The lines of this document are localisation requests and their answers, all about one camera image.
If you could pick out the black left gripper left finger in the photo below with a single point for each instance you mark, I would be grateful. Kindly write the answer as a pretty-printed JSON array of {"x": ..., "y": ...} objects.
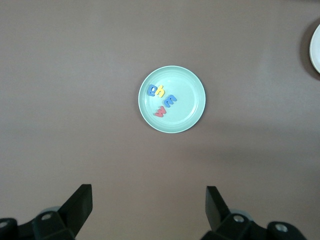
[{"x": 80, "y": 207}]

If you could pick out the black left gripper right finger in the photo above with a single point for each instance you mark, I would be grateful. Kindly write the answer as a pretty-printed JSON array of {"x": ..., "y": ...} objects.
[{"x": 216, "y": 210}]

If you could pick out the red foam lowercase w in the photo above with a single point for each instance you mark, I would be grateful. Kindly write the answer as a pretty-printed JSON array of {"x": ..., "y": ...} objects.
[{"x": 160, "y": 113}]

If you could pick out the blue foam lowercase m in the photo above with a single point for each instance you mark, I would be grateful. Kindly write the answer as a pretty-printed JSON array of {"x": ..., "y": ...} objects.
[{"x": 168, "y": 102}]

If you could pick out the yellow foam lowercase h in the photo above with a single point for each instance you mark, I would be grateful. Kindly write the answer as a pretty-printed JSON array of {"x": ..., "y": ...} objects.
[{"x": 161, "y": 91}]

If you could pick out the blue foam lowercase a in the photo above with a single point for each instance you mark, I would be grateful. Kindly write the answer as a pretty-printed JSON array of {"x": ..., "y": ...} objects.
[{"x": 149, "y": 92}]

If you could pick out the green plate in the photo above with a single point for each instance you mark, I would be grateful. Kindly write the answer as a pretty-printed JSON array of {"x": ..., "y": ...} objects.
[{"x": 185, "y": 110}]

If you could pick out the beige plate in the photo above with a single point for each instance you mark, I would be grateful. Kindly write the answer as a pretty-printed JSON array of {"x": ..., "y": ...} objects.
[{"x": 316, "y": 47}]

